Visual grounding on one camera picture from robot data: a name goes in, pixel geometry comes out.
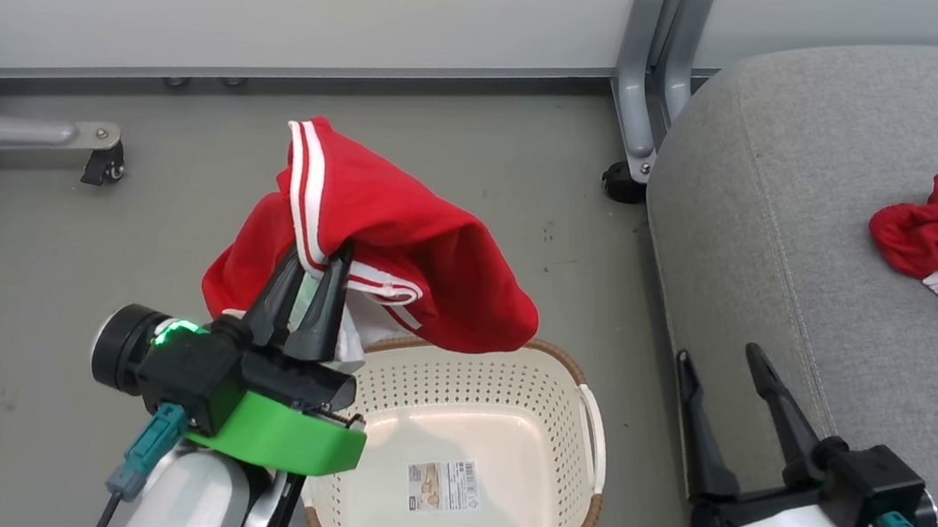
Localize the short grey partition leg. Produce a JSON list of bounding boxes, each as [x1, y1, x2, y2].
[[660, 0, 716, 128]]

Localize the black caster wheel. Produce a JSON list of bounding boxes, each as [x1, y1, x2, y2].
[[80, 137, 130, 189], [600, 158, 651, 207]]

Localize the left gripper teal plug cable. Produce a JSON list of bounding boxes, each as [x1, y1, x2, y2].
[[91, 395, 191, 527]]

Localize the paper label sticker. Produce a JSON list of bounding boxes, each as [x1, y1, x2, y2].
[[402, 452, 487, 522]]

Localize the long grey partition leg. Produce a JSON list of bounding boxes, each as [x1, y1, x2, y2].
[[0, 18, 136, 170]]

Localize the grey metal partition base rail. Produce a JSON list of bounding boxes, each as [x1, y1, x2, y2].
[[0, 0, 722, 166]]

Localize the cream perforated laundry basket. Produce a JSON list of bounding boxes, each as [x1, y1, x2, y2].
[[297, 312, 623, 527]]

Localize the grey fabric sofa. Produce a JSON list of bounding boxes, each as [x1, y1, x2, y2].
[[604, 1, 938, 527]]

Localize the red shorts with white stripes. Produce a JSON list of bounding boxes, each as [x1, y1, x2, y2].
[[195, 105, 562, 376]]

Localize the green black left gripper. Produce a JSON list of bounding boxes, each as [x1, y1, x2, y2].
[[80, 212, 391, 483]]

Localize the grey partition leg with bolt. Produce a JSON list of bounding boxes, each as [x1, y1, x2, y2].
[[602, 0, 678, 186]]

